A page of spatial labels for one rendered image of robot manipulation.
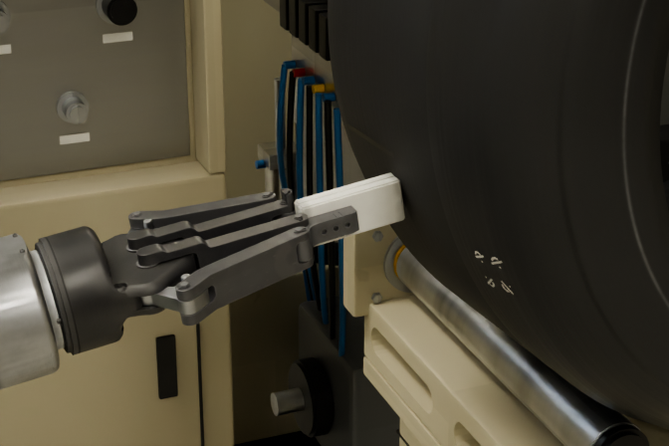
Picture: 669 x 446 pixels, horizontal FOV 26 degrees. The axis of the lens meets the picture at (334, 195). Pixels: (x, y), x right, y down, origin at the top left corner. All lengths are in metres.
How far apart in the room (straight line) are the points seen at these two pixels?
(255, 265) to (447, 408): 0.33
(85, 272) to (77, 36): 0.60
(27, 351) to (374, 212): 0.24
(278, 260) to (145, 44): 0.61
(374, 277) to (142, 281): 0.43
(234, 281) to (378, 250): 0.40
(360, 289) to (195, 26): 0.34
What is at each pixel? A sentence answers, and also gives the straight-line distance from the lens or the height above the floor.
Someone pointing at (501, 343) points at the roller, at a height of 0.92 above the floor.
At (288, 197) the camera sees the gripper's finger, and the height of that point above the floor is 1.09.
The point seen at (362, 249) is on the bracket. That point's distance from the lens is 1.27.
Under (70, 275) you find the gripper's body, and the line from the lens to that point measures 0.88.
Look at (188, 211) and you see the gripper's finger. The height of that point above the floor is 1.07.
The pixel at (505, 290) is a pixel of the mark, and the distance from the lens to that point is 0.89.
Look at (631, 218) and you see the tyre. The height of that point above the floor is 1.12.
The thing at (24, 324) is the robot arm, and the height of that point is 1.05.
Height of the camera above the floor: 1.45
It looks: 23 degrees down
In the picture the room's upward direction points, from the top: straight up
